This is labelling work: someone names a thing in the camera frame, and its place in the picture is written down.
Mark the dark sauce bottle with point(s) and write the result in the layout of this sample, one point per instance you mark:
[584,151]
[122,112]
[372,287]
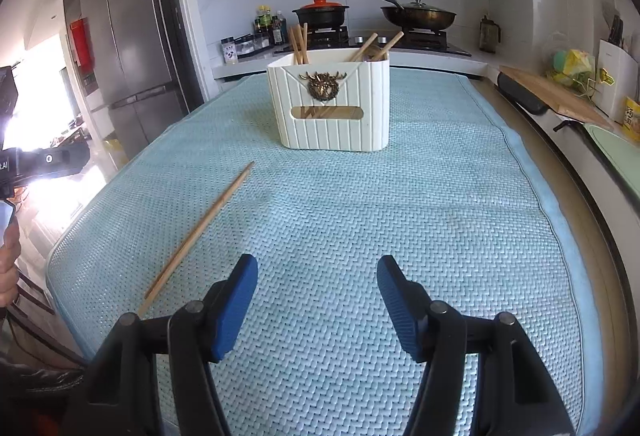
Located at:
[278,30]

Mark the yellow green plastic bags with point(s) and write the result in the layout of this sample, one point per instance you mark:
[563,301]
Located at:
[572,63]

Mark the yellow bin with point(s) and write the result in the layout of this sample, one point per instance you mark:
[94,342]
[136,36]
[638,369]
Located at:
[115,152]

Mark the black gas stove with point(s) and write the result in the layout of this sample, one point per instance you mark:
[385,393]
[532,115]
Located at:
[430,43]

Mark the wooden cutting board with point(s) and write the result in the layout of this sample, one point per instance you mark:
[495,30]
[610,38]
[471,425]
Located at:
[560,98]

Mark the rack of spice jars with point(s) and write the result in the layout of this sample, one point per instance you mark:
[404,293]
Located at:
[250,46]

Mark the yellow cap oil bottle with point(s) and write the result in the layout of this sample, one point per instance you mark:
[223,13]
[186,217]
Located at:
[263,23]

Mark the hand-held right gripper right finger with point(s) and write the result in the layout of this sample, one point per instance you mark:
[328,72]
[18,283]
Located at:
[397,311]

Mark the person's left hand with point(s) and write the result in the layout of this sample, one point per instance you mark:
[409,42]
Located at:
[7,271]

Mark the red wall box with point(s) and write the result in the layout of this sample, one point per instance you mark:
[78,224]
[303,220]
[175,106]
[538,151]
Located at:
[82,43]

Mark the black pot with orange lid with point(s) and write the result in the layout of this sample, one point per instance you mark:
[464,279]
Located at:
[322,16]

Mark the light blue woven mat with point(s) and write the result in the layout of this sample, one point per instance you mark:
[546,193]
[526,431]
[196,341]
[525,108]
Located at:
[360,216]

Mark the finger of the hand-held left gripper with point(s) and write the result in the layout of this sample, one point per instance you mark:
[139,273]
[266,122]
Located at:
[50,161]

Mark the dark glass kettle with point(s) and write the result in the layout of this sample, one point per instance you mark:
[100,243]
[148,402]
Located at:
[489,35]

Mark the silver refrigerator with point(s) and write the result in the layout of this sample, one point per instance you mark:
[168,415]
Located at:
[140,41]

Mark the yellow instant noodle cup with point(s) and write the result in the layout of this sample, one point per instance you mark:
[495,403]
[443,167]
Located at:
[631,116]

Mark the dark cloth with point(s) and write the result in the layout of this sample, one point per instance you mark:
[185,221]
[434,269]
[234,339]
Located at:
[35,396]

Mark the black wok with glass lid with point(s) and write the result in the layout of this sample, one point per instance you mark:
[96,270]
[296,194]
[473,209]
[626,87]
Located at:
[420,17]

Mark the white ribbed utensil holder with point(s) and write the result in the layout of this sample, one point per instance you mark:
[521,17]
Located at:
[350,126]

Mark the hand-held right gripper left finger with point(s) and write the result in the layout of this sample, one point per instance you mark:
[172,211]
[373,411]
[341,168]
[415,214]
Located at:
[235,311]

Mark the green glass top appliance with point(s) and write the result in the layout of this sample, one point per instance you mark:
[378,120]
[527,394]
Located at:
[617,156]

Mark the white knife block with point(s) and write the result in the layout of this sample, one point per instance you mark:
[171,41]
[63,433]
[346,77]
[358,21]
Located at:
[617,76]

